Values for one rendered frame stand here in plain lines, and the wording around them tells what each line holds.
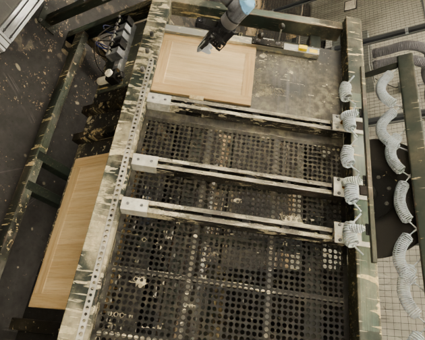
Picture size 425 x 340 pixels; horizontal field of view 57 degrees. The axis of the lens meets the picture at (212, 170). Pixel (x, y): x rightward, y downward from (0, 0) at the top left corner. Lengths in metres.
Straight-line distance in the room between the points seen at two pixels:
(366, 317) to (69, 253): 1.51
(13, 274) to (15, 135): 0.83
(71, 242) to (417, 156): 2.05
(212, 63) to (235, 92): 0.25
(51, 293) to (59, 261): 0.17
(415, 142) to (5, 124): 2.47
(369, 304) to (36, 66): 2.42
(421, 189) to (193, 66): 1.48
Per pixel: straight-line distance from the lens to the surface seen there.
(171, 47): 2.44
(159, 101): 2.12
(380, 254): 2.45
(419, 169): 2.56
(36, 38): 3.00
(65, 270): 2.26
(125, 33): 2.42
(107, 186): 1.92
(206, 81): 2.29
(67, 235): 2.35
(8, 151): 2.64
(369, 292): 1.90
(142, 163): 1.93
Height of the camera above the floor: 2.16
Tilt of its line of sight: 28 degrees down
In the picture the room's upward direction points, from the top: 82 degrees clockwise
